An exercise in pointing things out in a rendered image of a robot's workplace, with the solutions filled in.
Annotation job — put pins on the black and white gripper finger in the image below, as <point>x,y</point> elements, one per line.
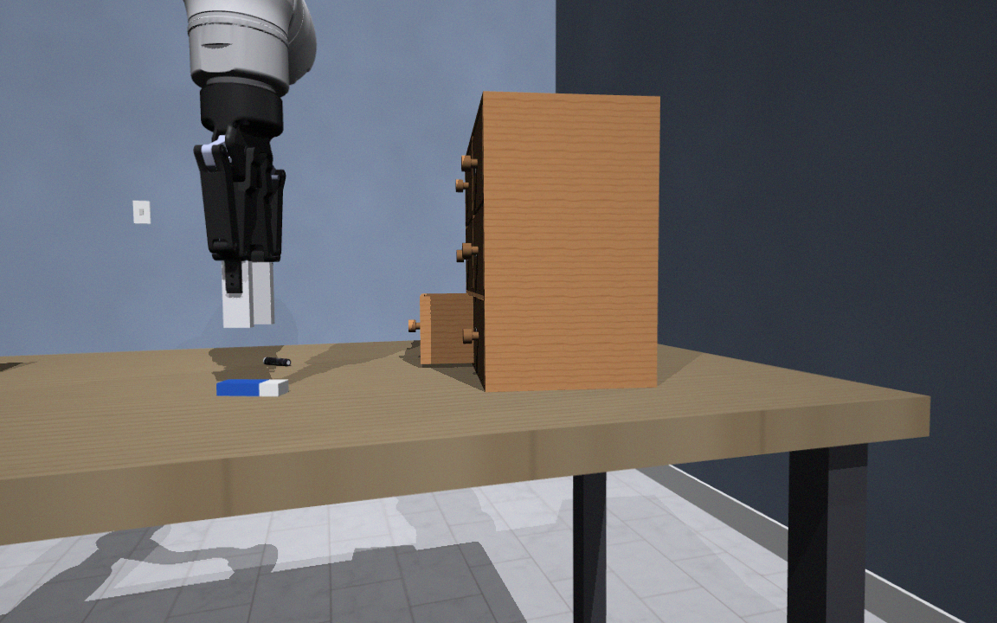
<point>227,211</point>
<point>266,230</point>

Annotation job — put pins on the brown wooden drawer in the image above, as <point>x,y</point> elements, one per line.
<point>469,262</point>
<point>468,186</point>
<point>478,335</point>
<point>477,250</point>
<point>477,162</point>
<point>443,316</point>

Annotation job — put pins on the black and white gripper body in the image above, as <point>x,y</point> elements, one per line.
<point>248,116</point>

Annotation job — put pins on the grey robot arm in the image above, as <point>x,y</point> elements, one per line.
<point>264,43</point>

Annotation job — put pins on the brown wooden chest of drawers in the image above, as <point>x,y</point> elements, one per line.
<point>571,240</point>

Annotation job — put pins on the white and blue eraser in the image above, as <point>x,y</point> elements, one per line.
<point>247,387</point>

